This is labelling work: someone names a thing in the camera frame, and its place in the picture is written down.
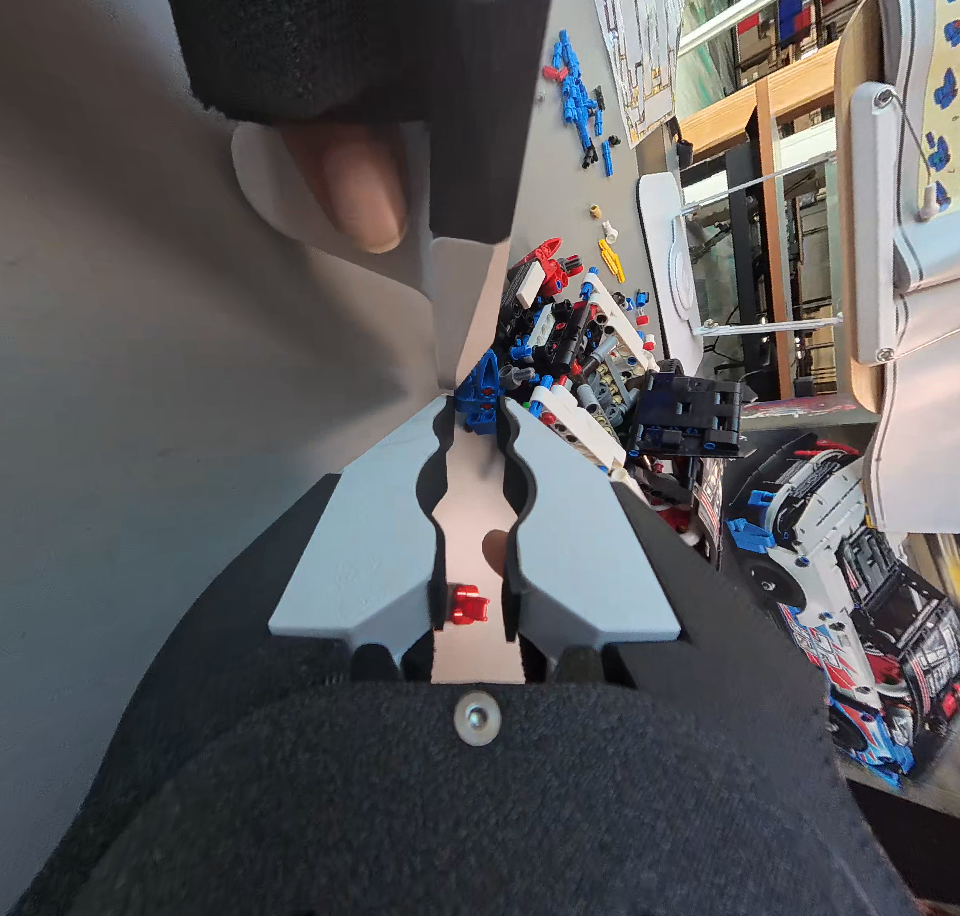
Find shiny sticker sheet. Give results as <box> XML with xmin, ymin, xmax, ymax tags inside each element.
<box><xmin>585</xmin><ymin>0</ymin><xmax>685</xmax><ymax>149</ymax></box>

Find grey desk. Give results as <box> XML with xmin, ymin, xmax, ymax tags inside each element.
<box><xmin>0</xmin><ymin>0</ymin><xmax>721</xmax><ymax>910</ymax></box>

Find wooden table with black legs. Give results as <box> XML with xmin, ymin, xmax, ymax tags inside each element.
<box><xmin>678</xmin><ymin>39</ymin><xmax>841</xmax><ymax>401</ymax></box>

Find wall of coloured storage bins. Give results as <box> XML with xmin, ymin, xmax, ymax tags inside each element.
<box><xmin>735</xmin><ymin>0</ymin><xmax>875</xmax><ymax>58</ymax></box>

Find person's left hand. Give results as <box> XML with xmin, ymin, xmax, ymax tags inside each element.
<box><xmin>283</xmin><ymin>121</ymin><xmax>413</xmax><ymax>256</ymax></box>

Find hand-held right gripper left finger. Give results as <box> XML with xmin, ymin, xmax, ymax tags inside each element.
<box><xmin>267</xmin><ymin>395</ymin><xmax>459</xmax><ymax>681</ymax></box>

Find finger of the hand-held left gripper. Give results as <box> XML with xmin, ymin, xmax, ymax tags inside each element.
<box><xmin>431</xmin><ymin>237</ymin><xmax>513</xmax><ymax>394</ymax></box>

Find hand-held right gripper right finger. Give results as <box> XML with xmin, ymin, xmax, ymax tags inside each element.
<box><xmin>496</xmin><ymin>397</ymin><xmax>684</xmax><ymax>683</ymax></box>

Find pile of small brick pins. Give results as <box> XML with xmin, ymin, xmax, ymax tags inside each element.
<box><xmin>543</xmin><ymin>27</ymin><xmax>625</xmax><ymax>179</ymax></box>

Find red toy brick connector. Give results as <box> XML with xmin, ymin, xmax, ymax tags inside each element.
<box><xmin>450</xmin><ymin>584</ymin><xmax>493</xmax><ymax>627</ymax></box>

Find white flat stand base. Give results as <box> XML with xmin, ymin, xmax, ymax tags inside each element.
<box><xmin>635</xmin><ymin>171</ymin><xmax>708</xmax><ymax>341</ymax></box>

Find blue toy brick assembly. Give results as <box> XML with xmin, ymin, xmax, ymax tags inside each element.
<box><xmin>453</xmin><ymin>348</ymin><xmax>502</xmax><ymax>438</ymax></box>

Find toy car picture box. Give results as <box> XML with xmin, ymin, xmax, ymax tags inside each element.
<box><xmin>693</xmin><ymin>399</ymin><xmax>960</xmax><ymax>820</ymax></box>

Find toy brick car model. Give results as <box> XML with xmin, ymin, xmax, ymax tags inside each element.
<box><xmin>491</xmin><ymin>237</ymin><xmax>751</xmax><ymax>565</ymax></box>

